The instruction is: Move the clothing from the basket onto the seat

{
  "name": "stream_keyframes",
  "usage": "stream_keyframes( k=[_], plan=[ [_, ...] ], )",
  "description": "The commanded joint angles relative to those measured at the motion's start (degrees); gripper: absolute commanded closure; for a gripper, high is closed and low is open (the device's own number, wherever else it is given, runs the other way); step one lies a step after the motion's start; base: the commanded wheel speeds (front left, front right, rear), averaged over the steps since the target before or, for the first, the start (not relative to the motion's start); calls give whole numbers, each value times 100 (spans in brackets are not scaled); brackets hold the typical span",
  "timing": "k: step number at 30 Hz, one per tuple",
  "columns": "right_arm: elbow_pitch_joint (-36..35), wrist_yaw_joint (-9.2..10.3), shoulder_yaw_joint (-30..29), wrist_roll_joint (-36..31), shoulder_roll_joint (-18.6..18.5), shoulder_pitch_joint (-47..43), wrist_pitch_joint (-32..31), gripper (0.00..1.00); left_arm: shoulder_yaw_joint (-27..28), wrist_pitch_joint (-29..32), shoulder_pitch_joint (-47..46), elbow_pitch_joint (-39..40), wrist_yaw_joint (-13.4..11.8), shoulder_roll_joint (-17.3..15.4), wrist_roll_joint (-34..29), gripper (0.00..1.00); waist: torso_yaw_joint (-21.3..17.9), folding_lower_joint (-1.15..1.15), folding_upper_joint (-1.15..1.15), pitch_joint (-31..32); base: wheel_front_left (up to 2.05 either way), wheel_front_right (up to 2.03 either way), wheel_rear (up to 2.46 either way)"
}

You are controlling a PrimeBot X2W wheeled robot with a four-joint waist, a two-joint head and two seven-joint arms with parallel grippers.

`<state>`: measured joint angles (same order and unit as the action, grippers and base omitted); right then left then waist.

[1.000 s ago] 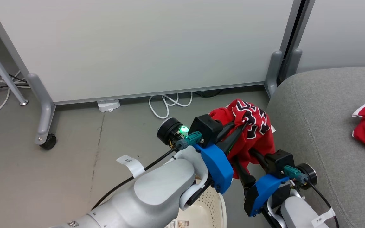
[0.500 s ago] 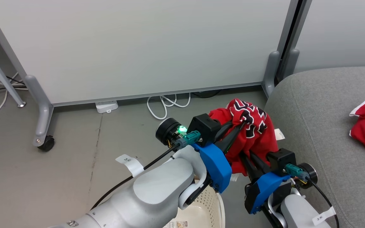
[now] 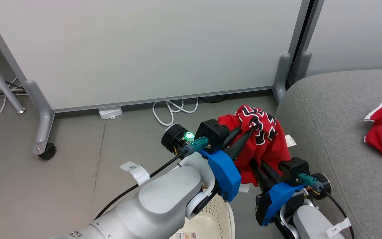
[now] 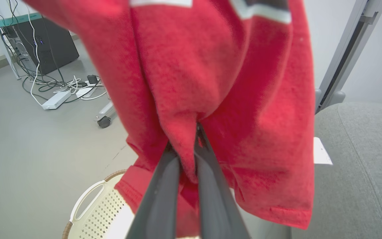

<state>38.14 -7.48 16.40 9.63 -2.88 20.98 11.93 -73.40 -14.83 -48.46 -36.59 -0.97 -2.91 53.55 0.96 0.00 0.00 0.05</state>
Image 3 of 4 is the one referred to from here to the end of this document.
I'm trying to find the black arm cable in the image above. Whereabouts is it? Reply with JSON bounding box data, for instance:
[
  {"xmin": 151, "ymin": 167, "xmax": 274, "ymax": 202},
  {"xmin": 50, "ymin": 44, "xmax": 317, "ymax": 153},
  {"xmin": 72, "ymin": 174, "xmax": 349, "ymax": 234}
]
[
  {"xmin": 298, "ymin": 173, "xmax": 355, "ymax": 239},
  {"xmin": 95, "ymin": 137, "xmax": 209, "ymax": 220}
]

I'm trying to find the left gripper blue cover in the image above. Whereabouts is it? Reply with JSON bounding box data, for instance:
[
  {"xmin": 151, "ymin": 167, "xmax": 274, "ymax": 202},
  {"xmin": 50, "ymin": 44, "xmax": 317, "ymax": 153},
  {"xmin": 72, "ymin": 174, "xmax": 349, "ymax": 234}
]
[{"xmin": 161, "ymin": 123, "xmax": 256, "ymax": 202}]

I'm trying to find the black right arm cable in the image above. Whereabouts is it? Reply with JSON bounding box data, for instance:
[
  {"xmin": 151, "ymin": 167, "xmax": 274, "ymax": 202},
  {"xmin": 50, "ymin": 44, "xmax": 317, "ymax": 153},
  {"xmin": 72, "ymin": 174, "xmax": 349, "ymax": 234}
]
[{"xmin": 298, "ymin": 173, "xmax": 355, "ymax": 239}]

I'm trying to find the grey sofa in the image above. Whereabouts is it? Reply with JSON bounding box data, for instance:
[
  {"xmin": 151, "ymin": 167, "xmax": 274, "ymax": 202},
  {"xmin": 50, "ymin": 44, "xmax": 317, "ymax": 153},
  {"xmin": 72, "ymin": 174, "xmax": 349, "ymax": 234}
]
[{"xmin": 275, "ymin": 69, "xmax": 382, "ymax": 239}]

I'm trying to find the black caster wheel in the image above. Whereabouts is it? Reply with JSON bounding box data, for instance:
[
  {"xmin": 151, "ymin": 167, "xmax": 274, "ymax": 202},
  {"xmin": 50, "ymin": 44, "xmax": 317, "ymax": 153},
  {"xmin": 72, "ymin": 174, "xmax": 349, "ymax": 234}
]
[{"xmin": 38, "ymin": 143, "xmax": 57, "ymax": 161}]

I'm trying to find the red jersey black white print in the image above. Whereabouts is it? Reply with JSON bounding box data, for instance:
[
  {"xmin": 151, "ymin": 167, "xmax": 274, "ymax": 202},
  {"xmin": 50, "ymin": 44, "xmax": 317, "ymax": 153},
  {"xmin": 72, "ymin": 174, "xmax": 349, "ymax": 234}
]
[{"xmin": 217, "ymin": 104, "xmax": 297, "ymax": 194}]

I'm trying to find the white power strip under partition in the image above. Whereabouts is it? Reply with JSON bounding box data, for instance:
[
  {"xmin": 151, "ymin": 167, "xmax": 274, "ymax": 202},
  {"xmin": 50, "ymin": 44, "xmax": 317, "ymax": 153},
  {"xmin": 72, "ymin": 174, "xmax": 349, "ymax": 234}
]
[{"xmin": 98, "ymin": 106, "xmax": 123, "ymax": 120}]

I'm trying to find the white floor cable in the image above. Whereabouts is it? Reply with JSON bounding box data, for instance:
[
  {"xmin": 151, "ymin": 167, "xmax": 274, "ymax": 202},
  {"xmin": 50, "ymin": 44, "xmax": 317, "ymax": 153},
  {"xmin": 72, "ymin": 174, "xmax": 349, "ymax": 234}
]
[{"xmin": 0, "ymin": 78, "xmax": 28, "ymax": 128}]

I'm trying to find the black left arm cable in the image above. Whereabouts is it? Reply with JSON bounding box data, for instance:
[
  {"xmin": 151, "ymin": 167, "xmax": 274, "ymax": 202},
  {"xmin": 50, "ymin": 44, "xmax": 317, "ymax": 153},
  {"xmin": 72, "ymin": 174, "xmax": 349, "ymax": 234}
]
[{"xmin": 95, "ymin": 137, "xmax": 209, "ymax": 220}]

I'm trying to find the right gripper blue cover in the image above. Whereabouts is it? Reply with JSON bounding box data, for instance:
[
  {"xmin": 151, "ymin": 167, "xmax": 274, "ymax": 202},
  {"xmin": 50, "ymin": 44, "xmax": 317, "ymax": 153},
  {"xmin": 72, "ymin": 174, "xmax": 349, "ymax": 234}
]
[{"xmin": 250, "ymin": 160, "xmax": 332, "ymax": 227}]

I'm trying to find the black cable under partition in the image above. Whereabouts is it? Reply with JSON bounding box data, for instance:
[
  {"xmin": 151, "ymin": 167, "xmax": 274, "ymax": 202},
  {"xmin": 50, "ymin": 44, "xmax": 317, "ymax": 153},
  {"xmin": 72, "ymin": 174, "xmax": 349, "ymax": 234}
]
[{"xmin": 199, "ymin": 95, "xmax": 230, "ymax": 103}]

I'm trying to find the looped white cable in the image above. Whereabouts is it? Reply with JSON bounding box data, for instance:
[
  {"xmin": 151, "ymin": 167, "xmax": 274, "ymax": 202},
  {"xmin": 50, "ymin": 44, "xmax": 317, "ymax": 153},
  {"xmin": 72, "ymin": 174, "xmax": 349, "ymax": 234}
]
[{"xmin": 152, "ymin": 97, "xmax": 199, "ymax": 127}]

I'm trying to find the narrow white partition panel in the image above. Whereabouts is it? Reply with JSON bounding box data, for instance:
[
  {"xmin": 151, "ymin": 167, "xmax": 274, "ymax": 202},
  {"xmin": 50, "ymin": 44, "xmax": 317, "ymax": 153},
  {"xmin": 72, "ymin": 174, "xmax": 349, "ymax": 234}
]
[{"xmin": 290, "ymin": 0, "xmax": 382, "ymax": 87}]

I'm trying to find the cream perforated laundry basket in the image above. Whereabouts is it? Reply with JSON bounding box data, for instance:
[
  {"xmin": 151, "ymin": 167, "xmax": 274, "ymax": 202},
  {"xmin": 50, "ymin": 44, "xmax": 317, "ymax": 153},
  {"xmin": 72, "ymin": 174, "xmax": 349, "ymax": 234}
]
[{"xmin": 169, "ymin": 186, "xmax": 235, "ymax": 239}]

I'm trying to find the wide white partition panel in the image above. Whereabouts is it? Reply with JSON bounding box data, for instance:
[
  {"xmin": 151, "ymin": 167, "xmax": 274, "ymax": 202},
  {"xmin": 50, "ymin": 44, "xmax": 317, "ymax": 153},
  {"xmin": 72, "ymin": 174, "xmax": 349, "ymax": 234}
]
[{"xmin": 0, "ymin": 0, "xmax": 312, "ymax": 156}]

